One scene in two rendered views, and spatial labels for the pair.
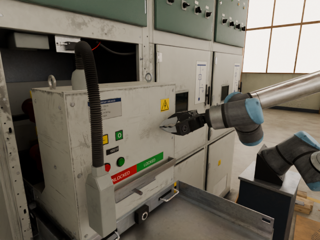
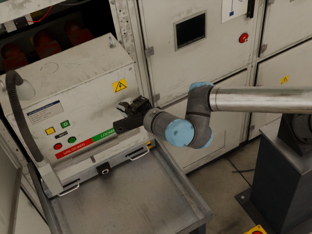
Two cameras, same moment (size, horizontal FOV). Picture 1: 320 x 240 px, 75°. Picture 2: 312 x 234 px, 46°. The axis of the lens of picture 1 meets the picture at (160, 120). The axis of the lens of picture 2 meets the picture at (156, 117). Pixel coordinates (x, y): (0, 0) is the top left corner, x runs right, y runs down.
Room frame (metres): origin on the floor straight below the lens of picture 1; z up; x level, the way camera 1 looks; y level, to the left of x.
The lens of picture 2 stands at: (-0.01, -0.62, 2.25)
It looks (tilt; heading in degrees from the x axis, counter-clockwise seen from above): 48 degrees down; 28
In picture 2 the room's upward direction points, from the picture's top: 9 degrees counter-clockwise
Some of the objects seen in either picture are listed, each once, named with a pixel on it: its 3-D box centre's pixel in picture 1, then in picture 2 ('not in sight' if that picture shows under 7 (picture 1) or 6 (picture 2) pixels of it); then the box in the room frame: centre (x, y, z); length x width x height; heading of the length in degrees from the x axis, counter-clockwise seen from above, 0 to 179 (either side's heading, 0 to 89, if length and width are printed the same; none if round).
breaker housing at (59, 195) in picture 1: (96, 137); (68, 93); (0.88, 0.28, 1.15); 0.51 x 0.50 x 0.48; 50
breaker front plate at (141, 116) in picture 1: (136, 153); (88, 130); (0.72, 0.09, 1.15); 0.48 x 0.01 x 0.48; 140
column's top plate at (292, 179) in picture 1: (270, 176); (304, 137); (1.28, -0.75, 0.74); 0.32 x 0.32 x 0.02; 49
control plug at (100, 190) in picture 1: (100, 201); (48, 174); (0.51, 0.17, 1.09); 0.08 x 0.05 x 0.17; 50
